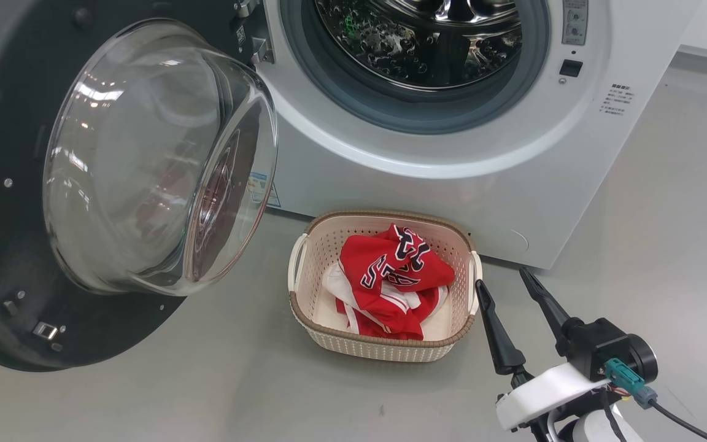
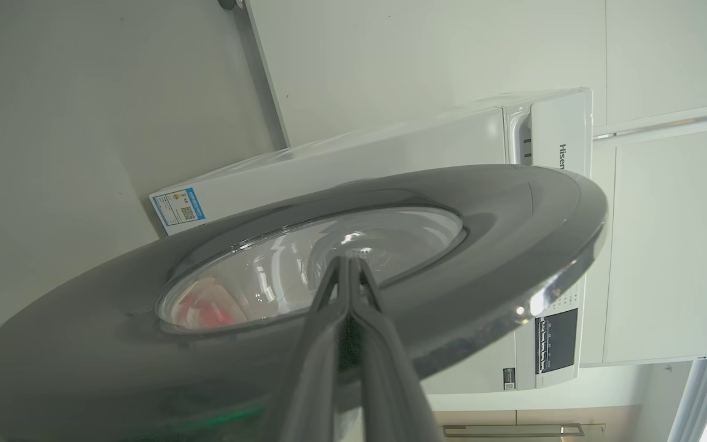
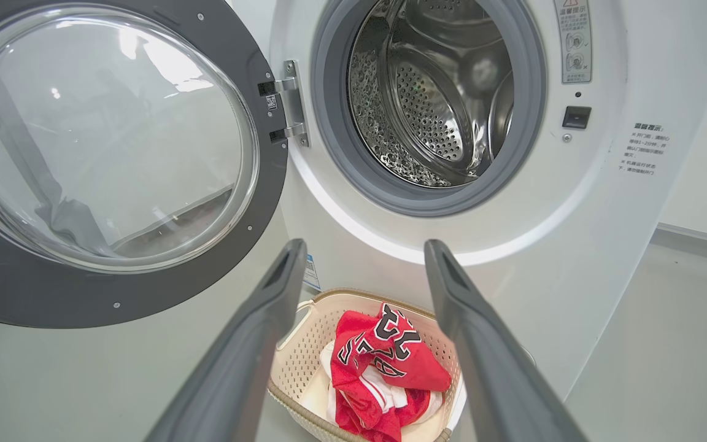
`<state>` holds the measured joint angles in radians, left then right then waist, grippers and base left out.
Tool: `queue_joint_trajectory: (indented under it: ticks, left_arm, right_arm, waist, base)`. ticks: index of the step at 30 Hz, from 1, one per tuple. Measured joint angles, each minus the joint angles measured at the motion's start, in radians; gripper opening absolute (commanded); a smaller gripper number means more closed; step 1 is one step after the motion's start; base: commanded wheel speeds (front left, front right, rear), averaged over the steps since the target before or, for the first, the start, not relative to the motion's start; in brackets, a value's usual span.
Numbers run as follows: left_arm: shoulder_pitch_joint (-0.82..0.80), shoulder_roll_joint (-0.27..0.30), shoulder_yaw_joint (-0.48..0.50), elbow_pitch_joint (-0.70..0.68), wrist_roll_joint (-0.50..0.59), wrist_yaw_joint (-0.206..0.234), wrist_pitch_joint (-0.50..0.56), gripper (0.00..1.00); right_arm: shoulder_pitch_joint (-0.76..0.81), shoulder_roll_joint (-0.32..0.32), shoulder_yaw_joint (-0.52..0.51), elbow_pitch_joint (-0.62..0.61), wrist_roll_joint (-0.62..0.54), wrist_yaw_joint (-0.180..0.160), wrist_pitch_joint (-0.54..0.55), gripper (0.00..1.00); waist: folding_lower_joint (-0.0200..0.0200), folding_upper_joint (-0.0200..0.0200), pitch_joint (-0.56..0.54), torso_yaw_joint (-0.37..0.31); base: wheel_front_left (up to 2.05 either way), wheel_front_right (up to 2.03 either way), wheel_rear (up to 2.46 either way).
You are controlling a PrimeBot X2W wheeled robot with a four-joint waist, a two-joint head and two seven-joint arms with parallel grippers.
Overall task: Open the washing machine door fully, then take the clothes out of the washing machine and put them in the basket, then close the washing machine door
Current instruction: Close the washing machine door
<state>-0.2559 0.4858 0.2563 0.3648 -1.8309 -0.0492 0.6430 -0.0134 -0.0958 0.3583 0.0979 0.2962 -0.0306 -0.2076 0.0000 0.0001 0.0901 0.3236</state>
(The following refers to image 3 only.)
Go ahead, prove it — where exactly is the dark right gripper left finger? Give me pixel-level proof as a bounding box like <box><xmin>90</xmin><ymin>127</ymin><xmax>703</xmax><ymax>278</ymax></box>
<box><xmin>145</xmin><ymin>239</ymin><xmax>309</xmax><ymax>442</ymax></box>

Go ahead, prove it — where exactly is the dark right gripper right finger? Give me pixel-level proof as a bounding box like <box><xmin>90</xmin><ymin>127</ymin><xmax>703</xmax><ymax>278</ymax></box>
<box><xmin>424</xmin><ymin>239</ymin><xmax>588</xmax><ymax>442</ymax></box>

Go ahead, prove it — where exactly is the red and white jersey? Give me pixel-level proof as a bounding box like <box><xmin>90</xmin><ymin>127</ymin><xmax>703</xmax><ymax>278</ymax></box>
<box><xmin>319</xmin><ymin>301</ymin><xmax>453</xmax><ymax>442</ymax></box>

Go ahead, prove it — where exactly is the black round glass washer door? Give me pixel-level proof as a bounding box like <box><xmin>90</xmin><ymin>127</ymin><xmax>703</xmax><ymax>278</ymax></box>
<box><xmin>0</xmin><ymin>0</ymin><xmax>289</xmax><ymax>330</ymax></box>

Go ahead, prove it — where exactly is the cream perforated laundry basket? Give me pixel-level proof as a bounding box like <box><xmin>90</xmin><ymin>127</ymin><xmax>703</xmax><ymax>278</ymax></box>
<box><xmin>267</xmin><ymin>288</ymin><xmax>468</xmax><ymax>442</ymax></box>

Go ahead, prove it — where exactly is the white front-load washing machine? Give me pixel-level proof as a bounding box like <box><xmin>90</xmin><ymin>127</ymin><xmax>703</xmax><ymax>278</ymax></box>
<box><xmin>225</xmin><ymin>0</ymin><xmax>707</xmax><ymax>401</ymax></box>

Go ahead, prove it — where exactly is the black door latch socket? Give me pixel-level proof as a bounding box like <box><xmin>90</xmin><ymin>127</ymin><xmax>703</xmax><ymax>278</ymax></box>
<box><xmin>562</xmin><ymin>105</ymin><xmax>593</xmax><ymax>130</ymax></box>

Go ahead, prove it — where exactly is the stainless steel washing machine drum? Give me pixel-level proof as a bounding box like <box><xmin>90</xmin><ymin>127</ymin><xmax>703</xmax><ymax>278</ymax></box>
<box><xmin>347</xmin><ymin>0</ymin><xmax>516</xmax><ymax>188</ymax></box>

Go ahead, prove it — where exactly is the silver metal door hinge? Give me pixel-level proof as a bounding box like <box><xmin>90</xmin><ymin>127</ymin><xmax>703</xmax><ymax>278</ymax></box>
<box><xmin>258</xmin><ymin>59</ymin><xmax>312</xmax><ymax>149</ymax></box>

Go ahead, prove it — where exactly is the blue energy label sticker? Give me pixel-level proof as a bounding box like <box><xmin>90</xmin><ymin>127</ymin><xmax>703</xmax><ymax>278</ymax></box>
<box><xmin>303</xmin><ymin>254</ymin><xmax>322</xmax><ymax>293</ymax></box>

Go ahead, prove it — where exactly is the printed text notice sticker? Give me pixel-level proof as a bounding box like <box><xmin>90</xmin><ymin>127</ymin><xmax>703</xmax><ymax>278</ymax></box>
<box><xmin>620</xmin><ymin>121</ymin><xmax>668</xmax><ymax>177</ymax></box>

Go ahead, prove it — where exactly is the grey pictogram warning sticker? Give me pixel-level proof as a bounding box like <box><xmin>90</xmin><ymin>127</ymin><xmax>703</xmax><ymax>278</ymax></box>
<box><xmin>552</xmin><ymin>0</ymin><xmax>594</xmax><ymax>85</ymax></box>

